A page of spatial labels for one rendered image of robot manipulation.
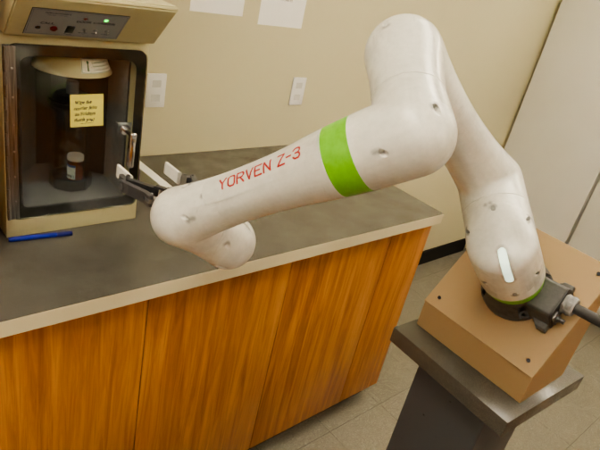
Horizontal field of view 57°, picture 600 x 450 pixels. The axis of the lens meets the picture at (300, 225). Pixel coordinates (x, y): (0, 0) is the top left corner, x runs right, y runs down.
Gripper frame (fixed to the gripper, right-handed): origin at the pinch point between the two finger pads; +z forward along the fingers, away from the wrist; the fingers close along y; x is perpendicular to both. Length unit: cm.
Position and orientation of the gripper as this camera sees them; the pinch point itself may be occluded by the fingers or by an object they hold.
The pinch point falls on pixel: (145, 171)
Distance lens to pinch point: 134.6
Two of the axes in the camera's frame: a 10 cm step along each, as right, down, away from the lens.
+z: -6.4, -4.5, 6.3
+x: -2.2, 8.8, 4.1
